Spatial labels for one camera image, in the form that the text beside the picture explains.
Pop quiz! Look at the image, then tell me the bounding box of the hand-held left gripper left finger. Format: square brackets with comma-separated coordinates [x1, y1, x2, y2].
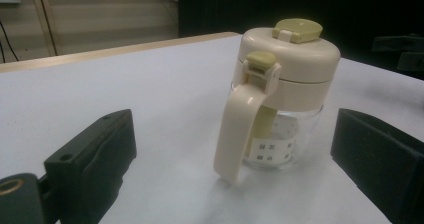
[44, 108, 138, 224]

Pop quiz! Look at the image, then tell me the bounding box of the black cable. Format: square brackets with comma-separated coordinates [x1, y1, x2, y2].
[0, 19, 20, 64]

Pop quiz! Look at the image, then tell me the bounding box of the cream lidded glass pitcher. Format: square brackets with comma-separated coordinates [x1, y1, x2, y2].
[213, 17, 342, 186]

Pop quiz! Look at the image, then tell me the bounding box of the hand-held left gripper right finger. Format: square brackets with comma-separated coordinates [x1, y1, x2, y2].
[330, 107, 424, 224]

